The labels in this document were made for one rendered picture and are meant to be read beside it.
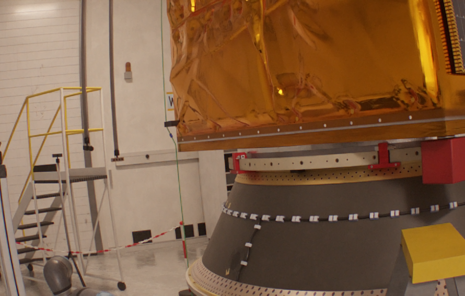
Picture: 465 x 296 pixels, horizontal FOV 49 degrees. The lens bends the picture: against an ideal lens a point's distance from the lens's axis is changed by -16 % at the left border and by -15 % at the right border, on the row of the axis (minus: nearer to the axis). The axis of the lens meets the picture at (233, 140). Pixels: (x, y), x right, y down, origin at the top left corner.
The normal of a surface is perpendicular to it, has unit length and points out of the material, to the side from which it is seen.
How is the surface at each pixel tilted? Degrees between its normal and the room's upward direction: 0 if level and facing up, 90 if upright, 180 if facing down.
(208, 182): 90
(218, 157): 90
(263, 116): 123
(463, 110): 90
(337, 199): 62
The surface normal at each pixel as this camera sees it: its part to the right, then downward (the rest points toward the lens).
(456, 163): 0.49, -0.04
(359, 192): -0.46, -0.43
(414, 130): -0.87, 0.07
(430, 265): -0.22, 0.02
